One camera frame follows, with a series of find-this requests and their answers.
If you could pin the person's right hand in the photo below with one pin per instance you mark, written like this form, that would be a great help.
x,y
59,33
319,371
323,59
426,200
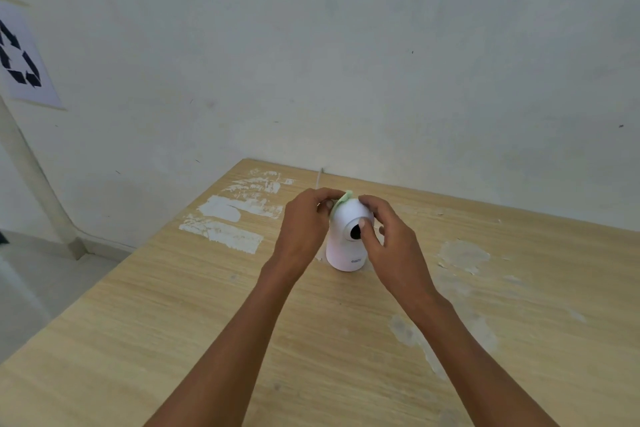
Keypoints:
x,y
395,246

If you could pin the person's left hand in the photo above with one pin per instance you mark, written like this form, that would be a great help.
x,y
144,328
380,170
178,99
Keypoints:
x,y
300,229

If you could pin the person's right thumb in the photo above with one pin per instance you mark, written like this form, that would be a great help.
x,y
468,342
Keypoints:
x,y
367,236

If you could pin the person's left thumb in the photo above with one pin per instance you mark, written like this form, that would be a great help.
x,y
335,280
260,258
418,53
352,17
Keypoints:
x,y
326,206

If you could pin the white dome security camera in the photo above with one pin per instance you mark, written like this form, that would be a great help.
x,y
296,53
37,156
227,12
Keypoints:
x,y
347,241

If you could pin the light green cloth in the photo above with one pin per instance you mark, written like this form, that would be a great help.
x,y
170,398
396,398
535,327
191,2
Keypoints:
x,y
345,197

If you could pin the person's right forearm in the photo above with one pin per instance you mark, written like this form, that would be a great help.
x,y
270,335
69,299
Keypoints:
x,y
475,361

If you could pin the person's left forearm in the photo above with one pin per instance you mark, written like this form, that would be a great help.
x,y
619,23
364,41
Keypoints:
x,y
225,346

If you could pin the paper sign with recycling symbol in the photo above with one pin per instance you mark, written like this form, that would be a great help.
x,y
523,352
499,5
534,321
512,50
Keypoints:
x,y
22,59

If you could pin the white wall pipe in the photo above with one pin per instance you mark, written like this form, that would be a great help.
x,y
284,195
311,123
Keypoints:
x,y
35,176

